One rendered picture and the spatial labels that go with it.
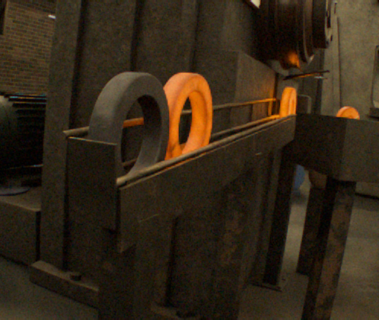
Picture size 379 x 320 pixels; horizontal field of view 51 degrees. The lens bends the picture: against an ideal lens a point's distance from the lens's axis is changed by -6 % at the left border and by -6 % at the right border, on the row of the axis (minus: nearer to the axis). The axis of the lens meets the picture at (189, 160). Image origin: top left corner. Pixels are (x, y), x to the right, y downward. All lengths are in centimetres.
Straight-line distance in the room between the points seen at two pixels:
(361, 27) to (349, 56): 31
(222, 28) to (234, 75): 14
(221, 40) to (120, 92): 71
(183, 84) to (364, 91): 366
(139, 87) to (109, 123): 8
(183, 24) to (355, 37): 329
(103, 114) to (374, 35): 395
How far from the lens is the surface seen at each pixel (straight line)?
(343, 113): 201
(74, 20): 146
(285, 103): 155
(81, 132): 58
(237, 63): 118
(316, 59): 582
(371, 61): 431
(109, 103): 53
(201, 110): 81
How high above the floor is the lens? 71
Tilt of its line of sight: 8 degrees down
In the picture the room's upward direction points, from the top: 6 degrees clockwise
